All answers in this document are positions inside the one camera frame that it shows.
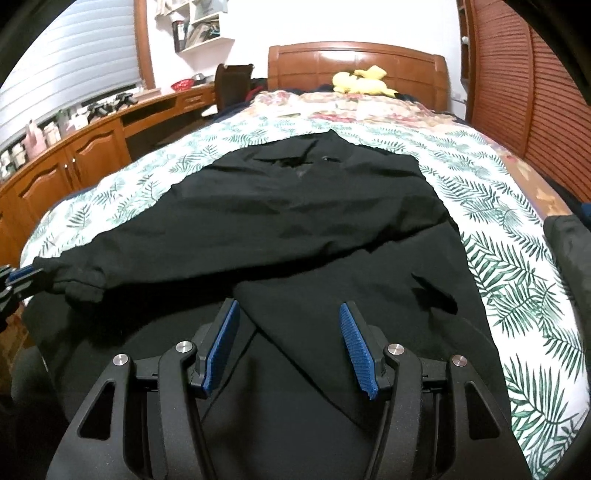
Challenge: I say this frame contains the row of toiletry bottles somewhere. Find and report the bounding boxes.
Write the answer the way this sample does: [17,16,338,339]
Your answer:
[0,108,88,181]

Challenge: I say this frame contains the floral blanket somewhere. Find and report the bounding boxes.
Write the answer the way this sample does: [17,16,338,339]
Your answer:
[249,90,573,217]

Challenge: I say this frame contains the wooden desk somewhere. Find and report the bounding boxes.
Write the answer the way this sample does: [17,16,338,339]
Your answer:
[0,85,218,259]

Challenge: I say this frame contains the stack of papers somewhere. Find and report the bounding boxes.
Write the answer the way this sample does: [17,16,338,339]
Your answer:
[187,18,221,45]

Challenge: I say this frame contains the black coat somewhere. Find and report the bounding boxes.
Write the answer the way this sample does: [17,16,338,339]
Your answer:
[14,129,513,480]

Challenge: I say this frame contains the wooden headboard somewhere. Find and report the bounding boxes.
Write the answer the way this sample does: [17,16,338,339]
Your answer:
[268,42,450,114]

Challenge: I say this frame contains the grey garment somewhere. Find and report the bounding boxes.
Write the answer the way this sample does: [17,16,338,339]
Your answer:
[542,215,591,315]

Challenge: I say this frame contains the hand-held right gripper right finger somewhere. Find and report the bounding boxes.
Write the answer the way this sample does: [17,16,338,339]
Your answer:
[338,300,532,480]

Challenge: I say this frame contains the yellow plush toy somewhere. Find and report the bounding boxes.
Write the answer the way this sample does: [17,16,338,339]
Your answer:
[332,65,399,97]

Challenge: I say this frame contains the white wall shelf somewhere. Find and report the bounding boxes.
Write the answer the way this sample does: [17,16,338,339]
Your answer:
[154,0,234,54]

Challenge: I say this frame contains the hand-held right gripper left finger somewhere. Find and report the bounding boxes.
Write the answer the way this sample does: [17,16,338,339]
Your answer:
[46,298,241,480]

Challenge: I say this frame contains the wooden window frame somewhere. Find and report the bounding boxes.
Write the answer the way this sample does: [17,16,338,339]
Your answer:
[134,0,162,93]

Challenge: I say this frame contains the brown wooden chair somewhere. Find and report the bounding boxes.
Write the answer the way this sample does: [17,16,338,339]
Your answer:
[215,64,254,109]

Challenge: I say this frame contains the leaf print bed sheet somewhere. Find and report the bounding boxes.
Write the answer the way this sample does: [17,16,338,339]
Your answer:
[21,113,587,480]

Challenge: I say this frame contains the wooden slatted wardrobe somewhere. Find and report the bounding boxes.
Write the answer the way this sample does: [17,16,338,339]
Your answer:
[457,0,591,204]

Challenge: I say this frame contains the grey window blind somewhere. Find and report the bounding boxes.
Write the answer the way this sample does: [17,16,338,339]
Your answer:
[0,0,144,158]

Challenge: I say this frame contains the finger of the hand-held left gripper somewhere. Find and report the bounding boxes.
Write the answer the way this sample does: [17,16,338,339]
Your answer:
[0,264,47,303]

